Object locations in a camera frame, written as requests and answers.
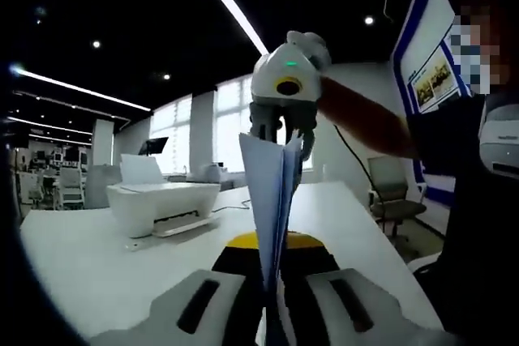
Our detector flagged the wide window with blinds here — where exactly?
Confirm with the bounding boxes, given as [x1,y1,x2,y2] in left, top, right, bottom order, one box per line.
[214,74,318,171]

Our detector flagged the narrow window with blinds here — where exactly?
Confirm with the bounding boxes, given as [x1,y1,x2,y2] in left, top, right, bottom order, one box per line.
[149,94,194,175]

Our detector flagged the printer feed paper sheets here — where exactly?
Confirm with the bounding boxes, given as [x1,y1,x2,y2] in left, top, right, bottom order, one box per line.
[120,154,163,191]

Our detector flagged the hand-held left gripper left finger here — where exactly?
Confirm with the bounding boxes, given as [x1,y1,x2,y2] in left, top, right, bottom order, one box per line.
[87,231,268,346]

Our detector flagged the black monitor on tripod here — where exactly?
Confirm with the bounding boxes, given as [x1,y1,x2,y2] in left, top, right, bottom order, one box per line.
[139,137,169,156]

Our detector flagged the person's head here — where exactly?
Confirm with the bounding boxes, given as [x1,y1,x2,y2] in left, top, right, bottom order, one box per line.
[457,0,519,96]

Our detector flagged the blue white wall display board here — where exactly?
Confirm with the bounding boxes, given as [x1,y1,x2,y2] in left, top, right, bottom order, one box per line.
[391,0,475,117]

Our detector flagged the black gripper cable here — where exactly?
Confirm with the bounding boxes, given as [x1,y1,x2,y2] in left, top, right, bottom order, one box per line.
[332,123,387,202]

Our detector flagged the white inkjet printer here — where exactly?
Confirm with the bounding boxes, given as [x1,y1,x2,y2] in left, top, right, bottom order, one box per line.
[105,154,222,240]

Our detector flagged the person's dark shirt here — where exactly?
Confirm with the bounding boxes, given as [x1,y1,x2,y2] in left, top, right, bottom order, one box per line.
[405,94,519,335]

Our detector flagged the grey mesh office chair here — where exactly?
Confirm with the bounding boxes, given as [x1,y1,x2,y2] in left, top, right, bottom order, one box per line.
[367,156,427,237]

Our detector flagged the white pillar between windows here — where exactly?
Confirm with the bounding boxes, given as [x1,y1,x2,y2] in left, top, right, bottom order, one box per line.
[190,90,218,169]

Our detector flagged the white printing paper bundle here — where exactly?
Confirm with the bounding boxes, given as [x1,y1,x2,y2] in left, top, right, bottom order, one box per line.
[238,129,306,346]

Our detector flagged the background office workstations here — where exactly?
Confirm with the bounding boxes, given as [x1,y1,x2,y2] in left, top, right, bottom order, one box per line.
[11,135,94,211]

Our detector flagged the white chest-worn device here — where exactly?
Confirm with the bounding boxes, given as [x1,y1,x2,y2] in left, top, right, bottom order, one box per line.
[478,96,519,180]

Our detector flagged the small white printer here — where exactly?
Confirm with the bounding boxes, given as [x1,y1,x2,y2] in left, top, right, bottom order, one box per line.
[200,162,222,182]

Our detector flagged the white table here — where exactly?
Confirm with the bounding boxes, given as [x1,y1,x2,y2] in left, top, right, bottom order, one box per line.
[19,182,445,339]

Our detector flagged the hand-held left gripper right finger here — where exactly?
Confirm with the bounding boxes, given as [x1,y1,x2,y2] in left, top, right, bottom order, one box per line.
[279,232,445,346]

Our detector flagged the long ceiling light strip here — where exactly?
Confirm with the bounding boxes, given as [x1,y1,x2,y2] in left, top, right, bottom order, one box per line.
[181,0,272,56]

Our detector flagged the black printer power cable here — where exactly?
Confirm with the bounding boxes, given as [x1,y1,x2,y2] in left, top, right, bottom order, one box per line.
[214,199,253,215]

